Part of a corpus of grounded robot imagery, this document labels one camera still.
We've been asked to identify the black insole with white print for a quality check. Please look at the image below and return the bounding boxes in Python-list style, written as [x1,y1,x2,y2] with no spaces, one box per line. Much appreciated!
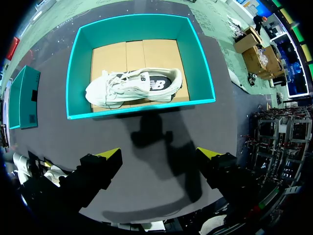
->
[147,75,172,94]

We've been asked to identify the white sneaker shoe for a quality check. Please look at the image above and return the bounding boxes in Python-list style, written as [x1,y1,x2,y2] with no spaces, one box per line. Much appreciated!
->
[85,67,183,109]

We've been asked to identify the person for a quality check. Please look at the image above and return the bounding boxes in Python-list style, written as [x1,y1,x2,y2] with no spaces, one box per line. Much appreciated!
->
[253,14,269,35]

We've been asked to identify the teal shoebox with cardboard bottom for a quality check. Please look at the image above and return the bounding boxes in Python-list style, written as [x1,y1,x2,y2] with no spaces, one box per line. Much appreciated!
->
[66,13,216,120]

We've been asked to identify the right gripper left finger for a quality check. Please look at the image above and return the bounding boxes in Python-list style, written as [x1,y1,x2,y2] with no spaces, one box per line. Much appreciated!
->
[58,147,123,214]

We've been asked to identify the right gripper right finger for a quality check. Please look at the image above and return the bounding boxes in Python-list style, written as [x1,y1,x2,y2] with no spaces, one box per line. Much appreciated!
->
[195,146,260,212]

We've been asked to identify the teal shoebox lid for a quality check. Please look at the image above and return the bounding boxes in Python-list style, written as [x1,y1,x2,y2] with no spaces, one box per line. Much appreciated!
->
[8,65,42,130]

